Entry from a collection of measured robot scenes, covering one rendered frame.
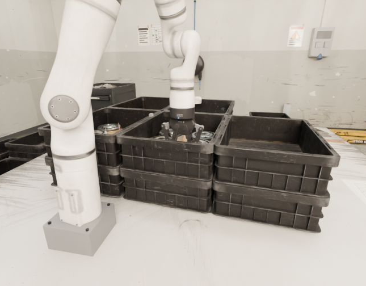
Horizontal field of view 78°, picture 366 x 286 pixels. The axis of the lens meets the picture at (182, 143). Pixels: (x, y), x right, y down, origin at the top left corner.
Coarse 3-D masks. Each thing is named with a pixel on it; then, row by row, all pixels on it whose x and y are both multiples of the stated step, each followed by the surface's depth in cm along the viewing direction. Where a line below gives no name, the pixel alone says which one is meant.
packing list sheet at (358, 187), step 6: (342, 180) 89; (348, 180) 89; (354, 180) 89; (360, 180) 89; (348, 186) 85; (354, 186) 85; (360, 186) 85; (354, 192) 81; (360, 192) 81; (360, 198) 77
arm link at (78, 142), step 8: (88, 120) 54; (56, 128) 52; (72, 128) 52; (80, 128) 53; (88, 128) 54; (56, 136) 51; (64, 136) 51; (72, 136) 51; (80, 136) 52; (88, 136) 52; (56, 144) 49; (64, 144) 49; (72, 144) 49; (80, 144) 50; (88, 144) 51; (56, 152) 49; (64, 152) 48; (72, 152) 48; (80, 152) 49; (88, 152) 51
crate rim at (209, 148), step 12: (144, 120) 86; (216, 132) 71; (120, 144) 68; (132, 144) 67; (144, 144) 66; (156, 144) 65; (168, 144) 63; (180, 144) 62; (192, 144) 61; (204, 144) 61
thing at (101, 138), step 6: (102, 108) 108; (108, 108) 110; (114, 108) 109; (120, 108) 108; (126, 108) 108; (48, 126) 79; (132, 126) 79; (42, 132) 75; (48, 132) 75; (120, 132) 72; (96, 138) 70; (102, 138) 69; (108, 138) 69; (114, 138) 69
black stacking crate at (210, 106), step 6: (204, 102) 136; (210, 102) 135; (216, 102) 134; (222, 102) 133; (228, 102) 132; (198, 108) 138; (204, 108) 137; (210, 108) 136; (216, 108) 135; (222, 108) 134
